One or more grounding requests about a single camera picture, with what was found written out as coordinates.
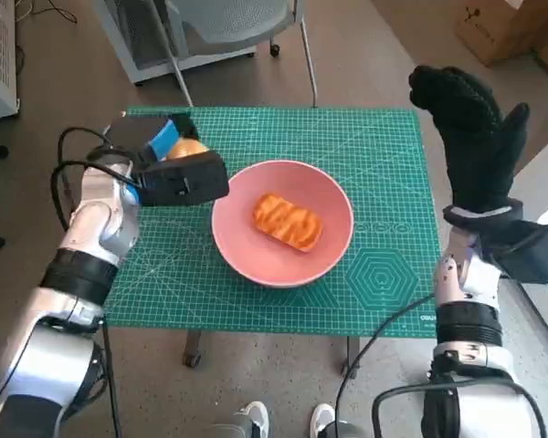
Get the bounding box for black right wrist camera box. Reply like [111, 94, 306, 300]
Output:
[483, 218, 548, 285]

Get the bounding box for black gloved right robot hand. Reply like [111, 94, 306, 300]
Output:
[408, 65, 531, 214]

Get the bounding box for black cable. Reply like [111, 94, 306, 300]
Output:
[98, 318, 122, 438]
[49, 160, 138, 232]
[57, 127, 120, 159]
[372, 382, 548, 438]
[335, 294, 439, 423]

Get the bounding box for table leg with caster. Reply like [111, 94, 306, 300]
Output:
[344, 336, 362, 378]
[182, 331, 203, 369]

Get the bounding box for long striped toy bread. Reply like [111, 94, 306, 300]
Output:
[250, 193, 324, 252]

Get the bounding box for pink bowl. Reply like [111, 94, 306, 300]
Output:
[211, 160, 354, 287]

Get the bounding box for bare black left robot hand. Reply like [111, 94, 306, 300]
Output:
[104, 113, 201, 165]

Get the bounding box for round toy bread bun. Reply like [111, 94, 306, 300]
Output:
[166, 139, 210, 161]

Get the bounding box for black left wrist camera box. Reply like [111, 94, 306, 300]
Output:
[133, 151, 231, 207]

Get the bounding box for person's white shoe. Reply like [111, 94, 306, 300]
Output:
[311, 402, 338, 438]
[235, 401, 270, 438]

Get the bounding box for thin black floor wire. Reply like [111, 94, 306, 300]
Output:
[16, 0, 79, 24]

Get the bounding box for grey mesh chair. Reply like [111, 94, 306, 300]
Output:
[157, 0, 320, 109]

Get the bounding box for printed cardboard box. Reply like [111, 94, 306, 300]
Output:
[454, 0, 548, 68]

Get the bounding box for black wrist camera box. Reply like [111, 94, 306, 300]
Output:
[133, 151, 231, 207]
[483, 218, 548, 285]

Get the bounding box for green cutting mat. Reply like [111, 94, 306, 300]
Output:
[100, 107, 439, 339]

